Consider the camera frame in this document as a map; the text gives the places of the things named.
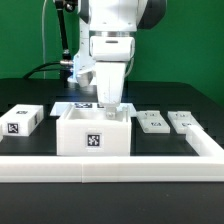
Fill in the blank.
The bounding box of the white L-shaped fence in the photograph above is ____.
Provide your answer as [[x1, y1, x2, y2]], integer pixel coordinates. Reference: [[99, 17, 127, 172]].
[[0, 125, 224, 183]]

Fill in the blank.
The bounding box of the black cable bundle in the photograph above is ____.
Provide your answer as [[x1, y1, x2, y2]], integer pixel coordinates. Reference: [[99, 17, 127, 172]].
[[22, 60, 74, 80]]

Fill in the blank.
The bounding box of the grey thin cable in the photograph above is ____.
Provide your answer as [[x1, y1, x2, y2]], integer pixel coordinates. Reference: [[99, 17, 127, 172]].
[[41, 0, 48, 80]]

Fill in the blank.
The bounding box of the white cabinet door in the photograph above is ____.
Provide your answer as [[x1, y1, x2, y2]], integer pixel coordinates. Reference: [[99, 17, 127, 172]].
[[167, 111, 202, 134], [136, 110, 170, 134]]

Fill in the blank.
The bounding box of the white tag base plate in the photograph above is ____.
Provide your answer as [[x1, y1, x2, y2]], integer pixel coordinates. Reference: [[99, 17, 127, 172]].
[[50, 102, 136, 117]]

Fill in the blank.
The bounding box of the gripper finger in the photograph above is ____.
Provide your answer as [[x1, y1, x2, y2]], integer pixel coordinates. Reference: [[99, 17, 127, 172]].
[[106, 106, 116, 117]]

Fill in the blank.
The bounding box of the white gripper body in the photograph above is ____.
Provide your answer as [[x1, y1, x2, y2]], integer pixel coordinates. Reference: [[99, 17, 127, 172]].
[[90, 36, 135, 106]]

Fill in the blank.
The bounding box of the white cabinet top block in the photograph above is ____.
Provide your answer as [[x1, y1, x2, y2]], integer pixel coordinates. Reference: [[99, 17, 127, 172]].
[[0, 104, 44, 136]]

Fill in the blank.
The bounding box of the black camera pole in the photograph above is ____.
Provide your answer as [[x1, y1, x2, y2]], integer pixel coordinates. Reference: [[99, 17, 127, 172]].
[[53, 0, 78, 60]]

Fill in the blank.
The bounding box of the white cabinet body box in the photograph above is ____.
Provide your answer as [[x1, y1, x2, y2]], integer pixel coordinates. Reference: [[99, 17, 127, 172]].
[[56, 104, 132, 156]]

